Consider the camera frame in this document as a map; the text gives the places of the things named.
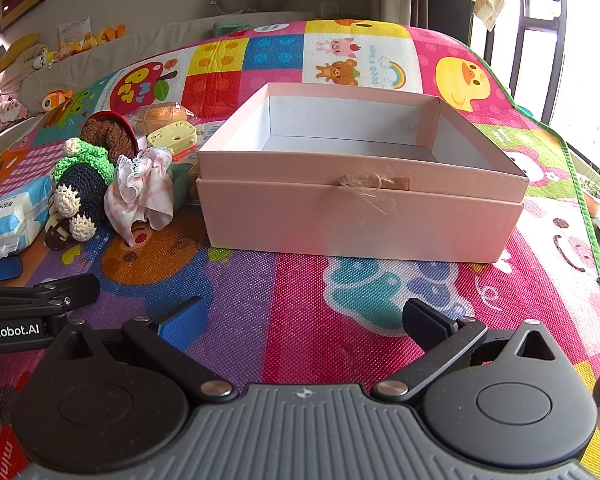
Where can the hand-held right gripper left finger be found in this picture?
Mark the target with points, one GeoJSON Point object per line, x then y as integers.
{"type": "Point", "coordinates": [182, 321]}

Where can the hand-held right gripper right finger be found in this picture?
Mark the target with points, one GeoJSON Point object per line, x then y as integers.
{"type": "Point", "coordinates": [422, 322]}

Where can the blue white tissue pack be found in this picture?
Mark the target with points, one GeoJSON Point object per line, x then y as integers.
{"type": "Point", "coordinates": [10, 220]}

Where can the crochet doll with red hat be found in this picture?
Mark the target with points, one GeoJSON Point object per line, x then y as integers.
{"type": "Point", "coordinates": [82, 185]}

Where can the pink cardboard box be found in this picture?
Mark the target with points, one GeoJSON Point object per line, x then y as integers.
{"type": "Point", "coordinates": [355, 230]}

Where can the yellow toy socket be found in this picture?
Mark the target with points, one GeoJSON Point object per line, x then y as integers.
{"type": "Point", "coordinates": [172, 139]}

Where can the bread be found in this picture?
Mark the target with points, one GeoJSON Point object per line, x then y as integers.
{"type": "Point", "coordinates": [157, 115]}

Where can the black plug adapter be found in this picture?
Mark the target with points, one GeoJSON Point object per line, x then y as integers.
{"type": "Point", "coordinates": [57, 237]}

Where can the colourful cartoon play mat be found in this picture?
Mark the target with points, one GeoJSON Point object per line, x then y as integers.
{"type": "Point", "coordinates": [290, 300]}

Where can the small orange plush toy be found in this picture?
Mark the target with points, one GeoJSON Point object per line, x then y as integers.
{"type": "Point", "coordinates": [55, 101]}

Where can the beige plush pillow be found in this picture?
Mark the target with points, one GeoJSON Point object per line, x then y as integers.
{"type": "Point", "coordinates": [15, 82]}

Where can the potted plant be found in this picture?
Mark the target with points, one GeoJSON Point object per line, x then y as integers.
{"type": "Point", "coordinates": [597, 202]}

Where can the orange yellow plush toy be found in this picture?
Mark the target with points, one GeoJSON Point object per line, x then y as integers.
{"type": "Point", "coordinates": [92, 40]}

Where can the white paper card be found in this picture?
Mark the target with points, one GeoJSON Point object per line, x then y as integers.
{"type": "Point", "coordinates": [73, 27]}

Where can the teal cloth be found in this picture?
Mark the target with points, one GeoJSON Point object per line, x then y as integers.
{"type": "Point", "coordinates": [230, 27]}

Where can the black window frame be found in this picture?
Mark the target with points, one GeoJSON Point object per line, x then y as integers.
{"type": "Point", "coordinates": [540, 21]}

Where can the white wall socket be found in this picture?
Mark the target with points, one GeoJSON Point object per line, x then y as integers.
{"type": "Point", "coordinates": [330, 8]}

